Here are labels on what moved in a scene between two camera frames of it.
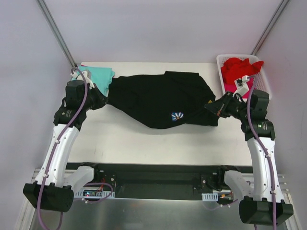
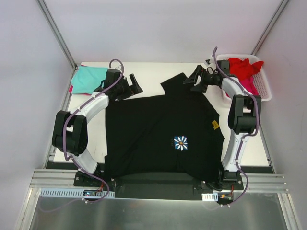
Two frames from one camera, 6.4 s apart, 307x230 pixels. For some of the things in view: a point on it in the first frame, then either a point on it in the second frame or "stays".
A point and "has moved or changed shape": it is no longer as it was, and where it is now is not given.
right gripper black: [225, 105] -> [199, 78]
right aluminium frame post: [269, 27] stays
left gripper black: [100, 97] -> [129, 88]
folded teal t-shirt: [100, 76] stays
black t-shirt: [173, 99] has moved or changed shape
